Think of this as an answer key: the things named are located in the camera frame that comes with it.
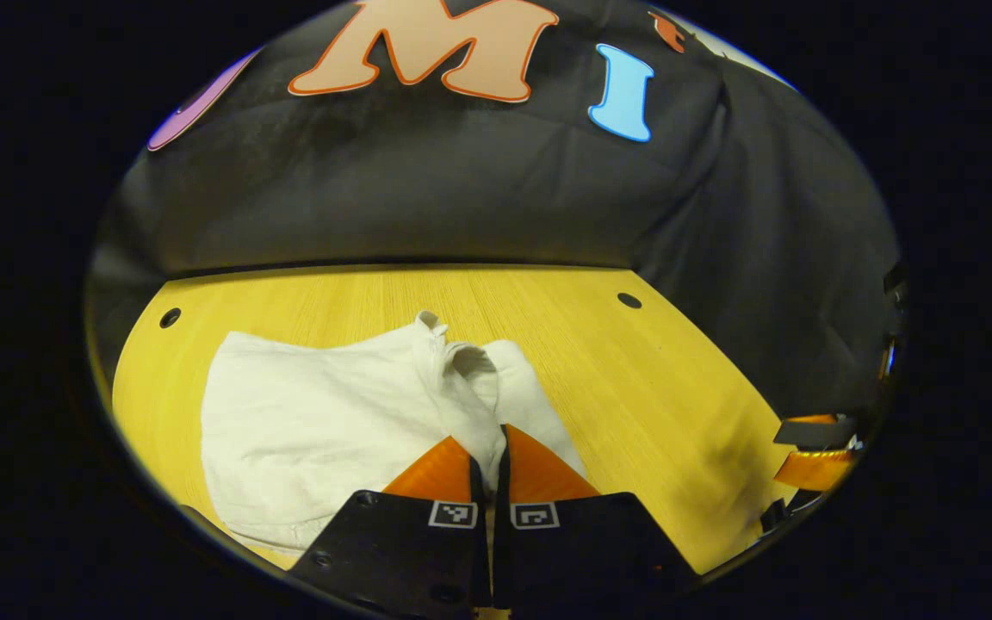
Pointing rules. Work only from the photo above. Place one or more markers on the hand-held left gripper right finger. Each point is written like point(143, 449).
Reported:
point(503, 560)

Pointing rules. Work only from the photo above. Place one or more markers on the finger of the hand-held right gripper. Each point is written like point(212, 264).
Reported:
point(815, 469)
point(815, 432)

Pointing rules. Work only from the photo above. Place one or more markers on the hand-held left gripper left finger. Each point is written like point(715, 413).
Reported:
point(479, 560)

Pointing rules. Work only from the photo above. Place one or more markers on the white jeans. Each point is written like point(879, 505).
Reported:
point(306, 430)

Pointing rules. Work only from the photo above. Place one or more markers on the black backdrop cloth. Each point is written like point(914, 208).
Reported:
point(461, 189)

